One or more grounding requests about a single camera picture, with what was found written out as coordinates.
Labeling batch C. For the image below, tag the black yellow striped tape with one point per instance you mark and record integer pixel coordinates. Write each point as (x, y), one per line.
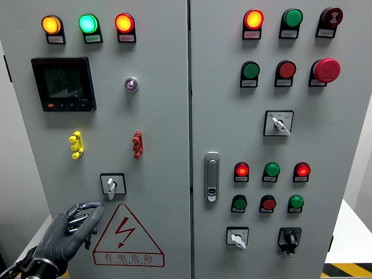
(65, 275)
(348, 270)

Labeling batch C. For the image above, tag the red warning triangle sticker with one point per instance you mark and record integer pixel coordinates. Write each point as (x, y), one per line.
(125, 228)

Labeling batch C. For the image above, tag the pale grey cabinet door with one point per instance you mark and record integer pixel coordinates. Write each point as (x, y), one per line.
(162, 130)

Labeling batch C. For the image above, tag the black display meter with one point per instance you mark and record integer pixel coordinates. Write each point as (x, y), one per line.
(64, 84)

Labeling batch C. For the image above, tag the silver door lock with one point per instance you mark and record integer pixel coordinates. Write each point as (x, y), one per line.
(211, 174)

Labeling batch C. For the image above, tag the white round lamp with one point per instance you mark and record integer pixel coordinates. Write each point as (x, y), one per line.
(131, 84)

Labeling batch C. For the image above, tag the black cabinet hinge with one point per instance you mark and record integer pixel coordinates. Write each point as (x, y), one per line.
(7, 68)
(331, 244)

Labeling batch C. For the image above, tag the small label plate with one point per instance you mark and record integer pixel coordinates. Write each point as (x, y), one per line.
(55, 39)
(268, 179)
(316, 82)
(265, 210)
(293, 210)
(325, 33)
(237, 210)
(283, 82)
(249, 83)
(299, 179)
(93, 38)
(126, 37)
(240, 179)
(252, 34)
(288, 34)

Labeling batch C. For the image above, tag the small green push button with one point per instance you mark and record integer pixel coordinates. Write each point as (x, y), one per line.
(240, 203)

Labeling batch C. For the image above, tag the small red lit lamp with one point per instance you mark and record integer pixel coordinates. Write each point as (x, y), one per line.
(241, 169)
(302, 169)

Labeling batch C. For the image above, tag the small red push button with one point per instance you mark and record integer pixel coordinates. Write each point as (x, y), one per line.
(268, 203)

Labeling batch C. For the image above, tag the large yellow lit lamp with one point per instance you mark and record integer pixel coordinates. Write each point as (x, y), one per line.
(51, 24)

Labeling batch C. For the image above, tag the large green lit lamp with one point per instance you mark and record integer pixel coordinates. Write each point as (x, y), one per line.
(88, 23)

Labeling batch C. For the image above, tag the small green lamp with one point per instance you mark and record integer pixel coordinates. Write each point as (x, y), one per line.
(272, 169)
(296, 202)

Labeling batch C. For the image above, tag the large red lit lamp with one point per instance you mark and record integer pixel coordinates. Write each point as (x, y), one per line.
(253, 19)
(124, 22)

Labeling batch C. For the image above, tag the large green push button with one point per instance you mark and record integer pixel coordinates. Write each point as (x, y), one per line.
(251, 70)

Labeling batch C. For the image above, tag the pale grey door with lock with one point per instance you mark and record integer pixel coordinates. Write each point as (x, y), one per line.
(319, 145)

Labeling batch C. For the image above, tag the large red push button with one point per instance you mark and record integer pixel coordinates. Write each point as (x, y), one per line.
(286, 69)

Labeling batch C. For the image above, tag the large red stop button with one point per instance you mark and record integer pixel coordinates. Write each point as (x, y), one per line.
(326, 70)

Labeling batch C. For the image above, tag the dark red buzzer lamp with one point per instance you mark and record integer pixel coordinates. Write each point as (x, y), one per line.
(332, 16)

